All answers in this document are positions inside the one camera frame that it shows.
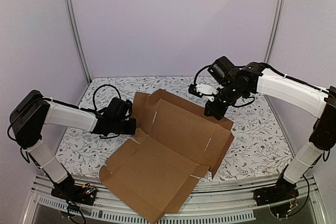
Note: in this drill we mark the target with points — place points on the brown cardboard box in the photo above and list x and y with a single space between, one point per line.
174 146

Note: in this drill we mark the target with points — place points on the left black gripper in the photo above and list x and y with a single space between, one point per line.
130 130

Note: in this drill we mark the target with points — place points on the aluminium front rail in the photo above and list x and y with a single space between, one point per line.
210 202

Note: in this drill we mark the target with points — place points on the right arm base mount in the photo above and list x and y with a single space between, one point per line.
275 192

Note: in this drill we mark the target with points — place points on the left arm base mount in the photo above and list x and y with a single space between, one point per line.
68 190

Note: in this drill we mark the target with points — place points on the left aluminium frame post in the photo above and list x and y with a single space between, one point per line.
77 41

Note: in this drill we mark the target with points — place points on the right aluminium frame post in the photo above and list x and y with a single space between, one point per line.
274 30

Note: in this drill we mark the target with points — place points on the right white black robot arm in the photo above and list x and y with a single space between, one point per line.
240 82

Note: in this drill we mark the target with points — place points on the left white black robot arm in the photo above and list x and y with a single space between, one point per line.
37 123

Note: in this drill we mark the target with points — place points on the aluminium frame post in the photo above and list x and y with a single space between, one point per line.
77 41
274 30

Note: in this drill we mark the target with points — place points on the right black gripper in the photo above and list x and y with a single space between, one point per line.
214 108

